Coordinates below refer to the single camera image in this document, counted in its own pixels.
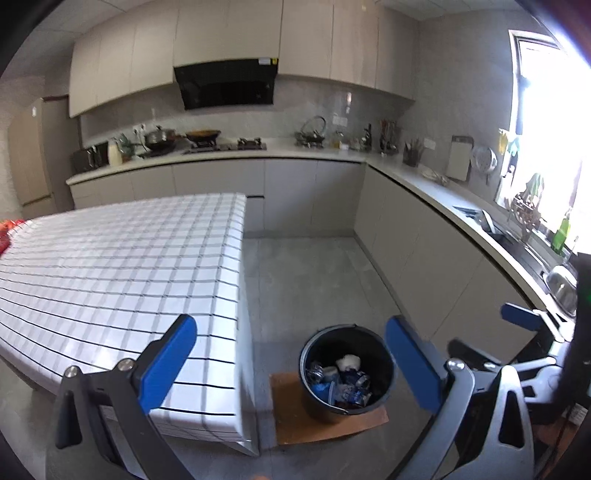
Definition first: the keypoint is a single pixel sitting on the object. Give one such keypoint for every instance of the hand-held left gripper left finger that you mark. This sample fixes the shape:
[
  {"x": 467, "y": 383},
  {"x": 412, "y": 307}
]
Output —
[{"x": 166, "y": 364}]

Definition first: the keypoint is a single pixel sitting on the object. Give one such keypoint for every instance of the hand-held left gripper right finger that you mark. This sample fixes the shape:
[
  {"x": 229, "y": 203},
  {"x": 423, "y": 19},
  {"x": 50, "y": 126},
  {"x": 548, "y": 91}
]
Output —
[{"x": 415, "y": 364}]

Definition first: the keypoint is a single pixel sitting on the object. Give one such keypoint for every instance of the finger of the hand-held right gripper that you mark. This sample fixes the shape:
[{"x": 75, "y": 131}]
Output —
[
  {"x": 471, "y": 350},
  {"x": 519, "y": 314}
]

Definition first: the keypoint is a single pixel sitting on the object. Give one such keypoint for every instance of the dark blue drink can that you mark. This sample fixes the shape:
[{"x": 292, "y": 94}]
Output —
[{"x": 361, "y": 381}]

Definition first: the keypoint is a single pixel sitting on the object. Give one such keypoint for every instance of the white paper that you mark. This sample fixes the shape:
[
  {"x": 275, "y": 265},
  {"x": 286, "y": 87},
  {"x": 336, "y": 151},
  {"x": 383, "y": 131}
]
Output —
[{"x": 348, "y": 362}]

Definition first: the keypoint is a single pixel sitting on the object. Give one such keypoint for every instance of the plain blue cup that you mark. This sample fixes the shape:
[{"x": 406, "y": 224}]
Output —
[{"x": 323, "y": 392}]

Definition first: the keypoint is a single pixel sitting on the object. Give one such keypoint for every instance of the blue white drink can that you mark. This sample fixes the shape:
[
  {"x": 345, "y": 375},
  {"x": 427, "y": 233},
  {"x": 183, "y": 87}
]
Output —
[{"x": 317, "y": 371}]

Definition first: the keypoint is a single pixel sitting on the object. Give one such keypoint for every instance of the black bucket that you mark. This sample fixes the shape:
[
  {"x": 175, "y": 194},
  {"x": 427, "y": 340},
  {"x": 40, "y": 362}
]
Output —
[{"x": 318, "y": 408}]

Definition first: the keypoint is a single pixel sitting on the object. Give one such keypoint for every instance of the steel kitchen sink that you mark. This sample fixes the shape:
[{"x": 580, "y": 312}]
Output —
[{"x": 517, "y": 249}]

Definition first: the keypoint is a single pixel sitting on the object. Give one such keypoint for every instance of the green bottle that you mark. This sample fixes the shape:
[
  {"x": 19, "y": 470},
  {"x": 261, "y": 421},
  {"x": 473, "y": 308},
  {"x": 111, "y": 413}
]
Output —
[{"x": 562, "y": 235}]

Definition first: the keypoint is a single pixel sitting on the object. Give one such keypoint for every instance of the potted plant in basket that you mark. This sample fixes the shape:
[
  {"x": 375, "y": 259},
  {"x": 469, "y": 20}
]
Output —
[{"x": 526, "y": 212}]

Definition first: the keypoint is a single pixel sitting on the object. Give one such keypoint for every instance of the white island table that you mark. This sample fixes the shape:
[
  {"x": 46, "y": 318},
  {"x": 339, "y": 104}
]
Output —
[{"x": 247, "y": 447}]

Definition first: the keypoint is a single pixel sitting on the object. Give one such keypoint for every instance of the brown cardboard sheet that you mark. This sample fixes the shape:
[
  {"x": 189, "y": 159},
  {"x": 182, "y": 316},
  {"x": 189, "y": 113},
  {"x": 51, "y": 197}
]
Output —
[{"x": 295, "y": 415}]

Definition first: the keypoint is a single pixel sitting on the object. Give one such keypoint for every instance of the round white colander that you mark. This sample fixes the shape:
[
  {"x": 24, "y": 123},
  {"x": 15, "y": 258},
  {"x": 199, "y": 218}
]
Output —
[{"x": 484, "y": 162}]

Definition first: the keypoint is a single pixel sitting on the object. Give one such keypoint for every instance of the white cutting board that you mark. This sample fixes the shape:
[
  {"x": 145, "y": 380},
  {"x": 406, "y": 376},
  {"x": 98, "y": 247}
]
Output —
[{"x": 459, "y": 159}]

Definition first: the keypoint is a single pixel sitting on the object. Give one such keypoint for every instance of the yellow green hanging cloth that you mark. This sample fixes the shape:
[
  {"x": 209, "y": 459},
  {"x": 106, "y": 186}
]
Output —
[{"x": 508, "y": 143}]

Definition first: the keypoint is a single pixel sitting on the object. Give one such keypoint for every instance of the dark knife holder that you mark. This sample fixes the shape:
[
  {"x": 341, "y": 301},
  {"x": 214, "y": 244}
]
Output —
[{"x": 412, "y": 156}]

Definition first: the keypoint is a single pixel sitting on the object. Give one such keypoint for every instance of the grey lower cabinets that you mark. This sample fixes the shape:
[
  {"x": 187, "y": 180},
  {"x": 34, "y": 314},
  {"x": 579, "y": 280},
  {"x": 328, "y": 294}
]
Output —
[{"x": 323, "y": 194}]

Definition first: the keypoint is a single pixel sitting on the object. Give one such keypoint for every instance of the bright window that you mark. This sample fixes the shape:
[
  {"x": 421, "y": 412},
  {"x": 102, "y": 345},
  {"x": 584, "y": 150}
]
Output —
[{"x": 554, "y": 115}]

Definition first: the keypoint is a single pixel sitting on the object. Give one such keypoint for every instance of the red plastic box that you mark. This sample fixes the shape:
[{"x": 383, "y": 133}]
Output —
[{"x": 5, "y": 235}]

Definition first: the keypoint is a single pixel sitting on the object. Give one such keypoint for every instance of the white jug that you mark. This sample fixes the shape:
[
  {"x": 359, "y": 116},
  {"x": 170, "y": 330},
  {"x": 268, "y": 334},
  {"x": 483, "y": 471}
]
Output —
[{"x": 114, "y": 154}]

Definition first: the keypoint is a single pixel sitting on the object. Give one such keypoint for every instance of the steel utensil holder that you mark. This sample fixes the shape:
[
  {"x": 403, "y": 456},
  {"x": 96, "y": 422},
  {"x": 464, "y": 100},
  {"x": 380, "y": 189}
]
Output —
[{"x": 388, "y": 141}]

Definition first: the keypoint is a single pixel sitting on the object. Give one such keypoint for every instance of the black microwave oven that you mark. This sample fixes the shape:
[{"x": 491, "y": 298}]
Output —
[{"x": 90, "y": 158}]

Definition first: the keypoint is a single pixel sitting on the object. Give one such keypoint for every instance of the steel pot with lid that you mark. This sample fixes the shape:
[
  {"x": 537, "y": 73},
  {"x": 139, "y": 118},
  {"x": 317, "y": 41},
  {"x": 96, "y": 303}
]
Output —
[{"x": 159, "y": 139}]

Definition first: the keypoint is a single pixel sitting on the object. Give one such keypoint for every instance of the black gas stove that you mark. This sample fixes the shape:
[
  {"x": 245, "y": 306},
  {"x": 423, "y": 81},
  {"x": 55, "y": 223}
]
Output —
[{"x": 226, "y": 146}]

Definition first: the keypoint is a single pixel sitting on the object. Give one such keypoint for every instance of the dark glass bottle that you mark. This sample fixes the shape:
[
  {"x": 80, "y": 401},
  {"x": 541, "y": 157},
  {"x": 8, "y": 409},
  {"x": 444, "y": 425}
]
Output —
[{"x": 366, "y": 138}]

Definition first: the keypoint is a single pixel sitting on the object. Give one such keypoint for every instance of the black wok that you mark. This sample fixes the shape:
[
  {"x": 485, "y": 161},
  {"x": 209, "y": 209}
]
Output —
[{"x": 203, "y": 135}]

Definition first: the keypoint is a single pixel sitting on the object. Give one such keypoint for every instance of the white kitchen countertop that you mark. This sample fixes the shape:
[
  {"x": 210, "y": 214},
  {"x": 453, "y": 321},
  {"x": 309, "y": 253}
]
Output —
[{"x": 281, "y": 150}]

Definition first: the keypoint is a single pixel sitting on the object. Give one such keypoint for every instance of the beige refrigerator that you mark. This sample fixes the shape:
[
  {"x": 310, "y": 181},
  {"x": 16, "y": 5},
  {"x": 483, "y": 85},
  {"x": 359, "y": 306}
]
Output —
[{"x": 37, "y": 157}]

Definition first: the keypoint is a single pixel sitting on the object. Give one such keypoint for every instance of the steel kettle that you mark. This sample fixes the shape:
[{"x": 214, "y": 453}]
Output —
[{"x": 311, "y": 136}]

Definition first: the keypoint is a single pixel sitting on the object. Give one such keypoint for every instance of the black range hood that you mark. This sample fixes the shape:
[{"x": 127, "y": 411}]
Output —
[{"x": 226, "y": 85}]

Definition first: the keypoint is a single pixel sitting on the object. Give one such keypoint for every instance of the beige upper cabinets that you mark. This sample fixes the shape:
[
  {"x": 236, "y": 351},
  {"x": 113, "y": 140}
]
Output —
[{"x": 207, "y": 41}]

